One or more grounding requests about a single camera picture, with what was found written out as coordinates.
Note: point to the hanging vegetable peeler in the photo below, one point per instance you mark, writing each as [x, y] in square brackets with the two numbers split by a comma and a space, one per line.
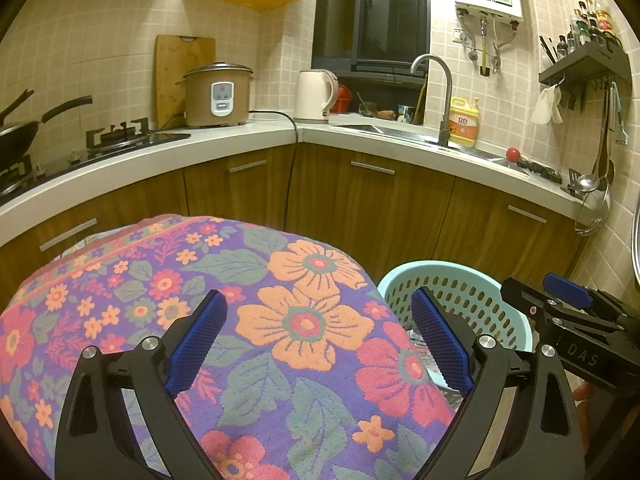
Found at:
[620, 115]

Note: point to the white wall socket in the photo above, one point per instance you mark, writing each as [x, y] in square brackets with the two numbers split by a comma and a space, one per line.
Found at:
[457, 33]

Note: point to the white electric kettle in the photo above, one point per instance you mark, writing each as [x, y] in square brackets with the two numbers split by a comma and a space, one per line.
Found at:
[310, 97]

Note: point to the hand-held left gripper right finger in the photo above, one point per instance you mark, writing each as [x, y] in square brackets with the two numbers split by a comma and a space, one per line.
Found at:
[442, 340]

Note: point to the steel ladle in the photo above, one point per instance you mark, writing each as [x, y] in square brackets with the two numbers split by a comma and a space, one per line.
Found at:
[589, 182]

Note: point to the wooden cutting board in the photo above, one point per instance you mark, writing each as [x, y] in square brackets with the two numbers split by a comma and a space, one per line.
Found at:
[170, 70]

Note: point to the light blue perforated basket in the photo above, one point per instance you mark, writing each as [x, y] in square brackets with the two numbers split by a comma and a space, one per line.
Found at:
[450, 269]

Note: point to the floral printed cloth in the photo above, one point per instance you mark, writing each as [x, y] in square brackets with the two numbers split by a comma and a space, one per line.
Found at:
[300, 320]

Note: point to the beige rice cooker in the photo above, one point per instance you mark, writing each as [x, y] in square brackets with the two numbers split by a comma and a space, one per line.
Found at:
[205, 100]

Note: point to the black wok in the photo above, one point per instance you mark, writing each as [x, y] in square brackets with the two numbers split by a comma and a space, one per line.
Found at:
[20, 137]

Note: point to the row of seasoning bottles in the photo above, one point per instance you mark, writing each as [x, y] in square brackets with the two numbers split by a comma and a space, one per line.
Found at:
[595, 20]

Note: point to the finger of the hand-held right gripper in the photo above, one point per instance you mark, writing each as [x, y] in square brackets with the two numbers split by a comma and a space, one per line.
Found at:
[520, 294]
[567, 291]

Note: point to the yellow dish soap bottle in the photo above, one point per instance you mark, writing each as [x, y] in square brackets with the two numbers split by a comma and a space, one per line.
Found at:
[464, 127]

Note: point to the dark chopsticks bundle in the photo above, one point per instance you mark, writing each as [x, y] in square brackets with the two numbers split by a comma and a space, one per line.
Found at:
[552, 49]

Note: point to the white hanging cloth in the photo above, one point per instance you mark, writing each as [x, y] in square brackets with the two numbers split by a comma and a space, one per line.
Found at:
[546, 105]

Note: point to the black slotted spatula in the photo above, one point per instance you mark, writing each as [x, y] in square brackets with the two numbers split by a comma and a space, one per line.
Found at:
[574, 180]

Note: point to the black wall shelf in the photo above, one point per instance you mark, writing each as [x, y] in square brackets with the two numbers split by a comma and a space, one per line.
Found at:
[590, 60]

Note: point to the stainless steel sink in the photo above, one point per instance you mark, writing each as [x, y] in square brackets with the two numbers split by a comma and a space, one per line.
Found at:
[400, 132]

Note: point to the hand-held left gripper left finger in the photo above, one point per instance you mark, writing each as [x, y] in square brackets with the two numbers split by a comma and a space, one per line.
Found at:
[197, 340]

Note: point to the red bowl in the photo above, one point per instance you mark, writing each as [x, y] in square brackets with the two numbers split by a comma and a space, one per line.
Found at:
[344, 100]

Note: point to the black gas stove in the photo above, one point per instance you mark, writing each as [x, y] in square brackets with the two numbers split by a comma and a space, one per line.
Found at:
[120, 136]

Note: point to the steel kitchen faucet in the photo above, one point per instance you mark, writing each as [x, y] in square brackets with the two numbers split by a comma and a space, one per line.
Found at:
[446, 90]

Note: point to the red tomato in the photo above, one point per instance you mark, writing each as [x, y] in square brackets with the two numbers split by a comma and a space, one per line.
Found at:
[513, 154]

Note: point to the dark scouring pad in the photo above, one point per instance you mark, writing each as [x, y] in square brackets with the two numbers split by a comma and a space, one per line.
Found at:
[540, 170]

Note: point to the small glass bowl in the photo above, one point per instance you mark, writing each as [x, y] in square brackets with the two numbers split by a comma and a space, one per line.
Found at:
[367, 108]

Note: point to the wooden base cabinet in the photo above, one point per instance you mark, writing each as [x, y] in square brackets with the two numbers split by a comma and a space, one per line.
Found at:
[375, 200]

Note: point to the dark window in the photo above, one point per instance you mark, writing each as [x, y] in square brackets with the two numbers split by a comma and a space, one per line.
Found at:
[370, 10]

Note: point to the white kitchen countertop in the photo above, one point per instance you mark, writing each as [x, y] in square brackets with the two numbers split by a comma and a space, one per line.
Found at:
[350, 140]

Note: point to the steel cup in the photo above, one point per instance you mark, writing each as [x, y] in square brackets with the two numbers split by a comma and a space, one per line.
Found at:
[405, 114]

